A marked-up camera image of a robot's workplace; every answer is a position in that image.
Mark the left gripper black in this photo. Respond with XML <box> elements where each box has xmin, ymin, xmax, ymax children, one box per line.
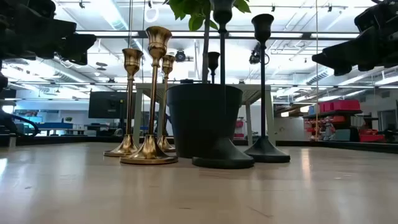
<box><xmin>0</xmin><ymin>17</ymin><xmax>98</xmax><ymax>66</ymax></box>

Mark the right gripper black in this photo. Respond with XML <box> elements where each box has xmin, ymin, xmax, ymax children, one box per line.
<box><xmin>312</xmin><ymin>24</ymin><xmax>398</xmax><ymax>77</ymax></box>

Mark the medium gold candlestick holder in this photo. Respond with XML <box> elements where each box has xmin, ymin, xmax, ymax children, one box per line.
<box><xmin>103</xmin><ymin>48</ymin><xmax>144</xmax><ymax>157</ymax></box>

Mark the short gold candlestick holder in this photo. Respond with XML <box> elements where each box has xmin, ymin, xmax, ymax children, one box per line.
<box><xmin>157</xmin><ymin>54</ymin><xmax>177</xmax><ymax>153</ymax></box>

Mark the medium black candlestick holder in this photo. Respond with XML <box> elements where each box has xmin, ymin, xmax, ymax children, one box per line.
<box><xmin>244</xmin><ymin>13</ymin><xmax>291</xmax><ymax>164</ymax></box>

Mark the short black candlestick holder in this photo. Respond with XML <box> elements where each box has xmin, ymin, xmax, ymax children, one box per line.
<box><xmin>207</xmin><ymin>51</ymin><xmax>221</xmax><ymax>84</ymax></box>

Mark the tall gold candlestick holder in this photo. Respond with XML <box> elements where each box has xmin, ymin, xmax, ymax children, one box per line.
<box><xmin>119</xmin><ymin>26</ymin><xmax>178</xmax><ymax>165</ymax></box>

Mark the red storage bins row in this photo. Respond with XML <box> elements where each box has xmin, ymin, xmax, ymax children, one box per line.
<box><xmin>319</xmin><ymin>99</ymin><xmax>361</xmax><ymax>113</ymax></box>

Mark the black storage shelf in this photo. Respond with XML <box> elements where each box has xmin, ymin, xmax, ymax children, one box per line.
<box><xmin>303</xmin><ymin>109</ymin><xmax>379</xmax><ymax>142</ymax></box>

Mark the black computer monitor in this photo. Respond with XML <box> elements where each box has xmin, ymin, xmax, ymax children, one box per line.
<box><xmin>88</xmin><ymin>91</ymin><xmax>137</xmax><ymax>119</ymax></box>

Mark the black overhead crossbar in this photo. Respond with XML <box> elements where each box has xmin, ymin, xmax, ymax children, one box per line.
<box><xmin>74</xmin><ymin>29</ymin><xmax>361</xmax><ymax>40</ymax></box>

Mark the blue background table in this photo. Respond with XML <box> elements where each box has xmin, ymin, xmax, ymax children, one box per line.
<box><xmin>35</xmin><ymin>122</ymin><xmax>74</xmax><ymax>130</ymax></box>

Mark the red storage bin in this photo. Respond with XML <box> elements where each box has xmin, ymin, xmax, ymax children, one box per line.
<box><xmin>359</xmin><ymin>129</ymin><xmax>386</xmax><ymax>143</ymax></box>

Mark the small pale green table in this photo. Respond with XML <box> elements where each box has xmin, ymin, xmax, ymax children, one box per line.
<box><xmin>132</xmin><ymin>82</ymin><xmax>277</xmax><ymax>147</ymax></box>

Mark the red tool cart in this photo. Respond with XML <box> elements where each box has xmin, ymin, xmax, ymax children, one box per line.
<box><xmin>234</xmin><ymin>119</ymin><xmax>245</xmax><ymax>139</ymax></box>

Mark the green leafy potted tree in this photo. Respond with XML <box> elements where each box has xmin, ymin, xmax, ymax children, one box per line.
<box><xmin>163</xmin><ymin>0</ymin><xmax>252</xmax><ymax>84</ymax></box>

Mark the black plant pot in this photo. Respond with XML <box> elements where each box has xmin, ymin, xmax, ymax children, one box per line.
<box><xmin>166</xmin><ymin>83</ymin><xmax>244</xmax><ymax>160</ymax></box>

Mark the white hanging ring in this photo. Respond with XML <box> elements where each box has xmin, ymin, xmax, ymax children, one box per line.
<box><xmin>144</xmin><ymin>6</ymin><xmax>160</xmax><ymax>24</ymax></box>

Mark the black ceiling camera with cable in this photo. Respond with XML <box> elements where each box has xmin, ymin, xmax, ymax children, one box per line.
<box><xmin>248</xmin><ymin>42</ymin><xmax>270</xmax><ymax>65</ymax></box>

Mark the black table edge rail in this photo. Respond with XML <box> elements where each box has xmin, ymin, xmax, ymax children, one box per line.
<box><xmin>0</xmin><ymin>134</ymin><xmax>398</xmax><ymax>154</ymax></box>

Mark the black arm base cable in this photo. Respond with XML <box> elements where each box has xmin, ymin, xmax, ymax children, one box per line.
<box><xmin>0</xmin><ymin>111</ymin><xmax>40</xmax><ymax>138</ymax></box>

